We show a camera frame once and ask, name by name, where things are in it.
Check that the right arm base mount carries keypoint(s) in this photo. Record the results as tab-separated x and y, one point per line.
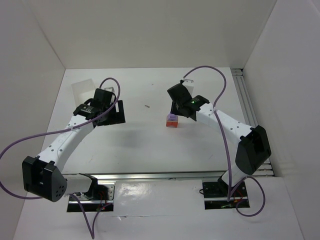
215	197

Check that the small purple block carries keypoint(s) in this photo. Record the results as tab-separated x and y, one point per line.
173	117

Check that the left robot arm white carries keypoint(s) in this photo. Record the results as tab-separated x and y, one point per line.
42	175

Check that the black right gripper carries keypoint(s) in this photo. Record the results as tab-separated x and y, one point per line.
175	107

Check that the aluminium rail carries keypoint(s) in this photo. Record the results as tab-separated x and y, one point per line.
158	176
266	169

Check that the white perforated plastic box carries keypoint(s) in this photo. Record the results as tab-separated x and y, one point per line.
82	91

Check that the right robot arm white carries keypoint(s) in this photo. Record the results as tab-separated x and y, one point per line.
253	147

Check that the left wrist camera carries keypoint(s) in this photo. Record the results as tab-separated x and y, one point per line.
110	89

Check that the aluminium rail front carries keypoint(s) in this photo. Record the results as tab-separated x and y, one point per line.
158	176

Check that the red block with letter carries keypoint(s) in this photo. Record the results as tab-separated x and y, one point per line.
169	123

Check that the aluminium rail right side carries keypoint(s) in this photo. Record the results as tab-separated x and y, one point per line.
266	169

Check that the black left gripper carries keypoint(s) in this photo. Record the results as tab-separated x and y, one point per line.
116	113

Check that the large purple roof block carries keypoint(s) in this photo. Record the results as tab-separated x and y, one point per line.
170	119

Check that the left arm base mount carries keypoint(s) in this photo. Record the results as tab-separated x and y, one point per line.
101	199

